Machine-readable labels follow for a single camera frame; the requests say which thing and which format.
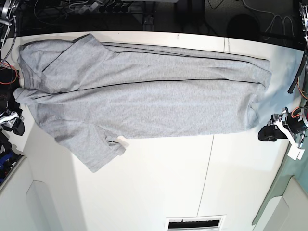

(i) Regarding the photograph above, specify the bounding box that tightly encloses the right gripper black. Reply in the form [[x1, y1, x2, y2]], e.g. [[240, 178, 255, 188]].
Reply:
[[0, 108, 25, 135]]

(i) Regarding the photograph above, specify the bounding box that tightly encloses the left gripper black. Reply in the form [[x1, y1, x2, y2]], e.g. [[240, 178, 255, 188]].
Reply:
[[258, 105, 308, 142]]

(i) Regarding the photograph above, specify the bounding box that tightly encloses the grey t-shirt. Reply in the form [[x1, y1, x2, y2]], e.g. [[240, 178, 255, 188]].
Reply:
[[13, 34, 271, 172]]

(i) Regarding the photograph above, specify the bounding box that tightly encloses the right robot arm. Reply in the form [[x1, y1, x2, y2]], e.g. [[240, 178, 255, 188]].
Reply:
[[0, 0, 25, 136]]

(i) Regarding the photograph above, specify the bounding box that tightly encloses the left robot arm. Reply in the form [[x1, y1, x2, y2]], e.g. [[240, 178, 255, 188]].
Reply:
[[258, 0, 308, 143]]

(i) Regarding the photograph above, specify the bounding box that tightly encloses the black blue items pile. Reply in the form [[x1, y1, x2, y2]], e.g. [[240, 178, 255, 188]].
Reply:
[[0, 129, 23, 185]]

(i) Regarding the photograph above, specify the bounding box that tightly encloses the white vent slot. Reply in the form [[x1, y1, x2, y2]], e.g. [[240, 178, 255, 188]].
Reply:
[[165, 215, 226, 231]]

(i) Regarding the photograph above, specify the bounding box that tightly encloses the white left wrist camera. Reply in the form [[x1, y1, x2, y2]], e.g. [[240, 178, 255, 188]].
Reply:
[[287, 146, 305, 160]]

